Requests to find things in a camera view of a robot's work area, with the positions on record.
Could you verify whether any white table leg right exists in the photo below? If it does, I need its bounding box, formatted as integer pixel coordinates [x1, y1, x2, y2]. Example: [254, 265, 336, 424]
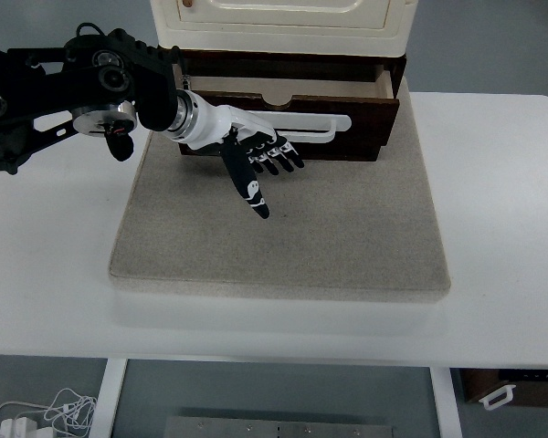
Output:
[429, 367, 463, 438]

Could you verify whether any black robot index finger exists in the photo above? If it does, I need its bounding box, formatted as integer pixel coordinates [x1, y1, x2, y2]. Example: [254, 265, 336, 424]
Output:
[246, 145, 264, 173]

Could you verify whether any dark wood drawer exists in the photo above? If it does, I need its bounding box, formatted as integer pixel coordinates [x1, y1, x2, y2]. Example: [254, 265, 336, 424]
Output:
[190, 65, 402, 162]

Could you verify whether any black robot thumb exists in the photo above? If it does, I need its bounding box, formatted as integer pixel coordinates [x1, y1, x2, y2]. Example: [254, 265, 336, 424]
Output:
[219, 136, 269, 219]

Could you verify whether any white table leg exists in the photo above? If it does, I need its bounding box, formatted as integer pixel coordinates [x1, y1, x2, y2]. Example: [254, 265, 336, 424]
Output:
[89, 359, 128, 438]
[429, 367, 463, 438]

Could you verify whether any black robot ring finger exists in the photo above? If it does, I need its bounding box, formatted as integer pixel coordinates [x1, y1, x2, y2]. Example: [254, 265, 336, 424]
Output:
[267, 141, 294, 172]

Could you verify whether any white cable bundle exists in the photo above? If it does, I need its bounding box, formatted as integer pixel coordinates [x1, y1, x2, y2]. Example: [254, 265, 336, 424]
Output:
[0, 388, 99, 434]

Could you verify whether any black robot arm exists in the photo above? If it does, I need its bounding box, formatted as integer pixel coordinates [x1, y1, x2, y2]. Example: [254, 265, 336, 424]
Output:
[0, 29, 303, 218]

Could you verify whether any beige fabric pad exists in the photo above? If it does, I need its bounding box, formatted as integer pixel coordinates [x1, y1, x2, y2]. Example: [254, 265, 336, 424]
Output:
[109, 85, 451, 302]

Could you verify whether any brown box with white handle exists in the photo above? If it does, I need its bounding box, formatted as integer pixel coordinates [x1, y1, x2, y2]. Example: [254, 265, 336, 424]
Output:
[459, 369, 548, 411]

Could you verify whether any white drawer handle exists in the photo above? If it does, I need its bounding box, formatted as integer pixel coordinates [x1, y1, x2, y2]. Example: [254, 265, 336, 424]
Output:
[250, 110, 352, 144]

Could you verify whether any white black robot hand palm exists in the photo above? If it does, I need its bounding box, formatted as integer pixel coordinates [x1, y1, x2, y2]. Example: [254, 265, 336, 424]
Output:
[175, 89, 278, 151]

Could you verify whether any cream white cabinet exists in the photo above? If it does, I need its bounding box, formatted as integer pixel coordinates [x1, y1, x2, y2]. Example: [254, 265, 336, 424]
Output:
[151, 0, 418, 57]

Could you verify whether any white power adapter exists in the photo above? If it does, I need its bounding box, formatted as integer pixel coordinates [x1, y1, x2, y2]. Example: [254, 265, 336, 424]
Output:
[0, 417, 37, 438]

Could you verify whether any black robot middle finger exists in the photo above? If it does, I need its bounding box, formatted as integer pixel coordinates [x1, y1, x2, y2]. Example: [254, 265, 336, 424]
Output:
[261, 149, 279, 175]

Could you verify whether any dark wood drawer housing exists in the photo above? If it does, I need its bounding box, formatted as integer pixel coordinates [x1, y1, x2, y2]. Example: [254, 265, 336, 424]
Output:
[172, 49, 406, 162]

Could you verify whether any white table leg left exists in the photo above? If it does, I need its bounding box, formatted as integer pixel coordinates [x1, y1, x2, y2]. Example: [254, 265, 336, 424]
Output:
[89, 359, 128, 438]

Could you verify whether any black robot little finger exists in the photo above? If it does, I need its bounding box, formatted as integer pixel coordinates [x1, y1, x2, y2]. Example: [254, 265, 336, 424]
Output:
[279, 137, 305, 168]

